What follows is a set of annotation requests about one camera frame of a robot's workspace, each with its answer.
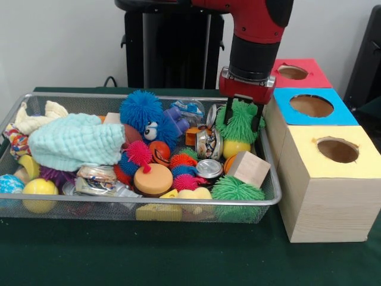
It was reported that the blue spiky toy with eyes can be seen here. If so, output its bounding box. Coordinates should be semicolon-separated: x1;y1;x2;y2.
118;89;181;151

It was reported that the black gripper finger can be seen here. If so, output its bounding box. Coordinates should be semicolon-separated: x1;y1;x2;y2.
223;97;236;125
251;104;265;132

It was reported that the dark green table cloth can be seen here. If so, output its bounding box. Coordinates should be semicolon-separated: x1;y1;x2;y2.
0;86;381;286

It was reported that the wooden box with three holes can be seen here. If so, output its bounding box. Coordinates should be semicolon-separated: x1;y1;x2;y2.
262;58;377;243

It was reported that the purple spiky rubber ball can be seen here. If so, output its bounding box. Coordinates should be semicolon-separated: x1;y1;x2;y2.
39;165;77;188

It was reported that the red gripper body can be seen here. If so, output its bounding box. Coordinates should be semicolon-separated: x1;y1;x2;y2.
218;67;277;107

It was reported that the plain wooden cube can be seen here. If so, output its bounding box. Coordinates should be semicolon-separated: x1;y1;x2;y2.
229;151;271;189

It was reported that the shallow metal mesh bin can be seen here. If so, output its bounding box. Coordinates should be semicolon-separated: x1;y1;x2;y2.
0;92;282;224

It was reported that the mint green waffle cloth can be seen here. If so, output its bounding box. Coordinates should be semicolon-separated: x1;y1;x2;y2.
28;113;126;172

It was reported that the white cloth with colourful spots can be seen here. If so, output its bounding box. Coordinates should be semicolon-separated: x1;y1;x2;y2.
2;123;32;158

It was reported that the light blue patterned ball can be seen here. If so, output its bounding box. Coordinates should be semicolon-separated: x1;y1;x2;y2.
0;174;26;206

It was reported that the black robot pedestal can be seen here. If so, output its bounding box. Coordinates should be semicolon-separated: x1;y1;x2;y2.
114;0;236;90

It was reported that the yellow foam ball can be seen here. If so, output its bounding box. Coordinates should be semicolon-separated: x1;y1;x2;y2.
22;178;60;215

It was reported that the green spiky rubber ball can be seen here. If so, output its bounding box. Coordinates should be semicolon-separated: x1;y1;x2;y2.
211;175;266;223
214;100;266;144

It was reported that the cream waffle cloth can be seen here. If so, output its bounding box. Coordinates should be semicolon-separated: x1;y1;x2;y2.
13;100;69;135

